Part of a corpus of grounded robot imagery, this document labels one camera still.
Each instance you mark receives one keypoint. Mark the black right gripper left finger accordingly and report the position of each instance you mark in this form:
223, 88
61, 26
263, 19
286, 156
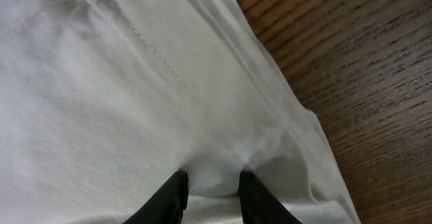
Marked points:
167, 204

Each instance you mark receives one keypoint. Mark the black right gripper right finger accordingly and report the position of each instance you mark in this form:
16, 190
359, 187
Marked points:
258, 205

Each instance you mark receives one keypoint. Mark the white t-shirt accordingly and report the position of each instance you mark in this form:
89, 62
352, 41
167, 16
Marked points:
102, 100

